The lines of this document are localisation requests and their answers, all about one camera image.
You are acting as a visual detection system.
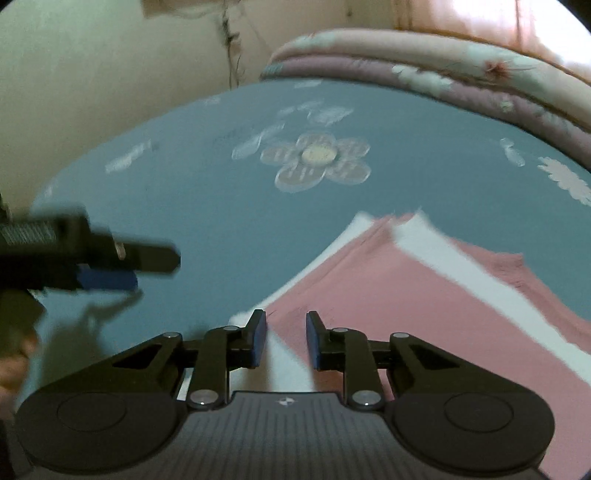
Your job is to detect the pink striped curtain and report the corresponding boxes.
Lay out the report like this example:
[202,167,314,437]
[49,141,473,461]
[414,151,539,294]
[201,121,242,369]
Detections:
[394,0,591,72]

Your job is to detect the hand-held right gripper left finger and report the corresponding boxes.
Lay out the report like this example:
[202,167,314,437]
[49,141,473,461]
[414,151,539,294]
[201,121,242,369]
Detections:
[111,309,269,411]

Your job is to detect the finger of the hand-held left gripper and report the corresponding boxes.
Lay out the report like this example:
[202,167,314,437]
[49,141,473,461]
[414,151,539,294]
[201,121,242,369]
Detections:
[113,239,182,276]
[76,269,140,293]

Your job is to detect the black wall cables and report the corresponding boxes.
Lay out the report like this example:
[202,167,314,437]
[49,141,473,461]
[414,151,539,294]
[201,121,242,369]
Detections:
[216,0,247,89]

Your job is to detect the folded floral quilt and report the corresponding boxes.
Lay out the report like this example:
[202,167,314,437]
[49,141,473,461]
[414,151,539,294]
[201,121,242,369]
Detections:
[259,28,591,175]

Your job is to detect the person's left hand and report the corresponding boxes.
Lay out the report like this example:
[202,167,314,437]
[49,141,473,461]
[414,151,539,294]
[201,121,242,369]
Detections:
[0,335,38,407]

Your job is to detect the pink and white sweater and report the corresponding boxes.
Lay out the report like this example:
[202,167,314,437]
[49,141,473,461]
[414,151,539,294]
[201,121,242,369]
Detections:
[226,210,591,478]

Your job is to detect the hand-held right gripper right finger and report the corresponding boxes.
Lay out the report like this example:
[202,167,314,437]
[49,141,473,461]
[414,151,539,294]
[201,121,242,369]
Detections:
[305,310,463,411]

